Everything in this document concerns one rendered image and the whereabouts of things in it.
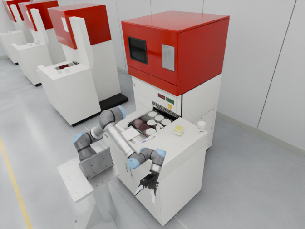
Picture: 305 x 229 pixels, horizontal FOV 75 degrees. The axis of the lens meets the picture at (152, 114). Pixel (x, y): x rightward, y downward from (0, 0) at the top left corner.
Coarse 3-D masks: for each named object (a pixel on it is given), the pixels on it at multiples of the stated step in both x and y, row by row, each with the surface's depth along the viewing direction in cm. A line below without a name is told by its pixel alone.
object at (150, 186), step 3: (150, 171) 134; (153, 171) 133; (153, 174) 134; (156, 174) 136; (156, 177) 136; (153, 180) 134; (156, 180) 137; (150, 183) 131; (153, 183) 131; (156, 183) 134; (147, 186) 131; (150, 186) 130; (156, 186) 135
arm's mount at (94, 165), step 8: (104, 152) 165; (88, 160) 158; (96, 160) 163; (104, 160) 169; (112, 160) 175; (80, 168) 176; (88, 168) 162; (96, 168) 167; (104, 168) 173; (88, 176) 167
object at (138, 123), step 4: (148, 112) 228; (144, 116) 222; (148, 116) 222; (164, 116) 220; (136, 120) 217; (140, 120) 216; (144, 120) 216; (148, 120) 215; (156, 120) 214; (160, 120) 214; (132, 124) 212; (136, 124) 211; (140, 124) 210; (144, 124) 210; (156, 124) 209; (140, 128) 205; (144, 128) 205; (148, 128) 204; (152, 128) 204; (160, 128) 203; (144, 132) 200; (148, 136) 194
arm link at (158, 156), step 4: (152, 152) 138; (156, 152) 137; (160, 152) 135; (164, 152) 136; (152, 156) 137; (156, 156) 135; (160, 156) 134; (164, 156) 136; (152, 160) 136; (156, 160) 134; (160, 160) 134; (156, 164) 133; (160, 164) 134
